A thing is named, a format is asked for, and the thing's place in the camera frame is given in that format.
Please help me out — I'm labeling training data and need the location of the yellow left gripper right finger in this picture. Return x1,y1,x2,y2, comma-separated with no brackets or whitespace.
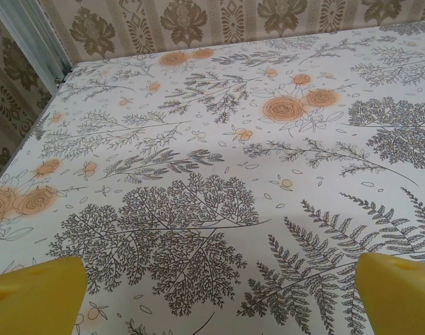
357,252,425,335

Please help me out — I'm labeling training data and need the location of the aluminium corner frame post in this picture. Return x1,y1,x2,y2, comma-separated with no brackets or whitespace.
0,0,74,96

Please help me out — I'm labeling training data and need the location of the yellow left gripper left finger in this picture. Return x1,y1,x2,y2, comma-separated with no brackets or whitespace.
0,256,87,335

